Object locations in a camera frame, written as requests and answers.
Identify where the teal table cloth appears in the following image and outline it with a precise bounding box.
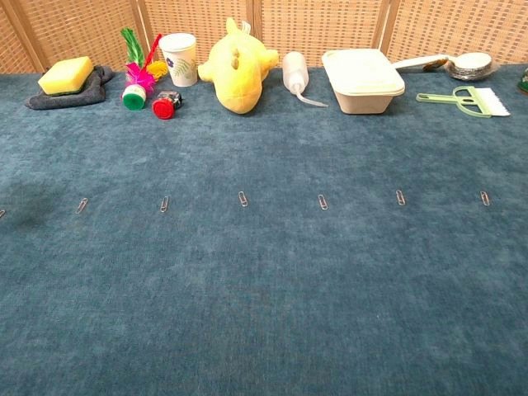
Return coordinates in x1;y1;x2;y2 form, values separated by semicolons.
0;64;528;396

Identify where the yellow plush toy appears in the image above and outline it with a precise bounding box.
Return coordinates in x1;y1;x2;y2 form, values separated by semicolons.
197;16;280;116

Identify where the clear squeeze wash bottle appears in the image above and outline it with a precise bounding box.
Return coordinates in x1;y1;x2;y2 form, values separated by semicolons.
281;51;330;109

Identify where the red emergency stop button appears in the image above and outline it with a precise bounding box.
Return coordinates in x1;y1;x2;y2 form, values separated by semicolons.
151;91;183;121

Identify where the beige lidded lunch box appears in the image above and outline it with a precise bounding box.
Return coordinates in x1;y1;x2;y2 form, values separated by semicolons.
321;48;407;116

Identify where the floral paper cup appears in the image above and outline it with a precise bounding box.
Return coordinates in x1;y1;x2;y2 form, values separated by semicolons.
158;33;200;87

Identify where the colourful feather shuttlecock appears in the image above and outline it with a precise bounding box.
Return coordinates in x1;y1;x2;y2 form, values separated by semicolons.
119;26;169;111

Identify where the woven rattan folding screen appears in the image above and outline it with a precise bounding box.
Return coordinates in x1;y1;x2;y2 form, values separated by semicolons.
0;0;528;75

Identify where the grey folded cloth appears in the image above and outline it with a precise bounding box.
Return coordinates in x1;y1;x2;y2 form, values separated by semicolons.
23;64;116;111

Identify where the white plastic ladle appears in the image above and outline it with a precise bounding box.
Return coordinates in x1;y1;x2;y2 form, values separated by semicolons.
390;53;492;72

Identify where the yellow sponge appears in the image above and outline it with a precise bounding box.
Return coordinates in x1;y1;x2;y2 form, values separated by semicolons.
37;55;95;97

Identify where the clear glass dish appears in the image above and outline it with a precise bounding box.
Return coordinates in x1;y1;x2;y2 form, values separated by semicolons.
444;52;494;81

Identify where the green handled white brush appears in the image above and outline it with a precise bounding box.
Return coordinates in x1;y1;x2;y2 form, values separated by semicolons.
415;85;512;119

